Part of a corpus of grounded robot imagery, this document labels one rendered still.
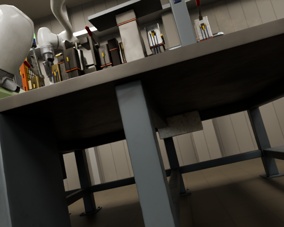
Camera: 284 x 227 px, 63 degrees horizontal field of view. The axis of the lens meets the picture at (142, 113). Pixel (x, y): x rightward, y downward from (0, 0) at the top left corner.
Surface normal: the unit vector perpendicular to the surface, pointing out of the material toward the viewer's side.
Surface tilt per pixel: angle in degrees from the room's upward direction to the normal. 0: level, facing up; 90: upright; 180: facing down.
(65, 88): 90
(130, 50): 90
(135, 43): 90
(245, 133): 90
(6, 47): 123
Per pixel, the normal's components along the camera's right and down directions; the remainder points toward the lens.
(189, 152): -0.16, -0.11
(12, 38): 0.66, 0.26
